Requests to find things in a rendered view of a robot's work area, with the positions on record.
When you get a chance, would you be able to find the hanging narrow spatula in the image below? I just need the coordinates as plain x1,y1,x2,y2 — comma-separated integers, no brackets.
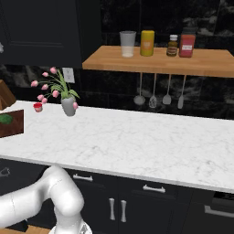
176,74,187,110

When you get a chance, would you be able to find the dark drawer front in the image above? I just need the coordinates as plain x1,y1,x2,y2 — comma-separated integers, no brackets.
0,158,51,196
64,169,134,192
131,179,194,205

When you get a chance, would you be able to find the dark cupboard door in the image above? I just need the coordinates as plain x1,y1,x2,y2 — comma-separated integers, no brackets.
117,189,192,234
0,0,84,69
71,179,120,234

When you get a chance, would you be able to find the hanging metal turner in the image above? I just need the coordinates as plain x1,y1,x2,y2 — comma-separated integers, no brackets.
162,73,173,106

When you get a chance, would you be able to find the yellow canister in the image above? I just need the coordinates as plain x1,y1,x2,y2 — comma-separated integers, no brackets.
139,29,155,58

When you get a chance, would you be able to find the white wall socket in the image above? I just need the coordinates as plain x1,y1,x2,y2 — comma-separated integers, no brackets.
62,67,76,84

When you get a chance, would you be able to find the small red cup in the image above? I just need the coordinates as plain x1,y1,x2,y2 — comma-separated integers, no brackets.
33,102,44,113

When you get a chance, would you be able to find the dark lower cupboard door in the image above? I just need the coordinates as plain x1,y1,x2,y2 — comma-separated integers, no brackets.
117,189,192,234
71,179,120,234

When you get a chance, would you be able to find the grey vase with pink tulips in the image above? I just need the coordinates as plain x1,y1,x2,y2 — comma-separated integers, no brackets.
30,66,81,117

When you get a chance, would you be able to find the green broccoli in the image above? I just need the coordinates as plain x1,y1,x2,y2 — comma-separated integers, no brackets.
0,113,15,125

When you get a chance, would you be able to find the clear plastic cup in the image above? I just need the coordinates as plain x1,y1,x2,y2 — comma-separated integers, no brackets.
119,30,137,59

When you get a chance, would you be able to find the wooden wall shelf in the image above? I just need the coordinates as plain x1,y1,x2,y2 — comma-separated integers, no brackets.
81,45,234,79

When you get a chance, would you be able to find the hanging slotted spatula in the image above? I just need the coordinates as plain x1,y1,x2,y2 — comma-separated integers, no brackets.
148,72,158,110

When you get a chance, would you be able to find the wooden knife block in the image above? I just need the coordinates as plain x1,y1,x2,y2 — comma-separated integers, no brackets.
0,80,17,111

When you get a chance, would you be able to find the red jar with black lid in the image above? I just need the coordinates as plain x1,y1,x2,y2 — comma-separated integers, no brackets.
178,27,197,59

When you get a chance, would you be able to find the silver oven handle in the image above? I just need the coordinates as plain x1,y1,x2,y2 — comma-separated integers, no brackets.
204,205,234,219

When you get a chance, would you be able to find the black oven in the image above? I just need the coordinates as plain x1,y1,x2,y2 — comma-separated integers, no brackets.
181,187,234,234

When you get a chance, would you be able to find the small brown bottle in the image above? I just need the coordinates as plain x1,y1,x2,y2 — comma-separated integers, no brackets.
165,34,179,58

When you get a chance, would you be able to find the silver drawer handle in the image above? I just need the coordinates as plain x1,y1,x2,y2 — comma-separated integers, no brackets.
72,173,94,183
0,166,11,179
142,184,166,194

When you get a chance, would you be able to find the dark wooden cutting board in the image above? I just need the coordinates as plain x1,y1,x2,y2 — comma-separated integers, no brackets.
0,109,25,139

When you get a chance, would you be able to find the hanging metal ladle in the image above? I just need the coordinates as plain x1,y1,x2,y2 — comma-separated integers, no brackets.
133,72,146,106

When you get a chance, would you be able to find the dark upper cupboard door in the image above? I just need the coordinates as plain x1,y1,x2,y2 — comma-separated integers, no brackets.
0,0,84,69

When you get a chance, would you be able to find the silver cupboard door handle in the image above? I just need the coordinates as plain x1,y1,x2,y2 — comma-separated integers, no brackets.
109,197,116,221
120,199,128,223

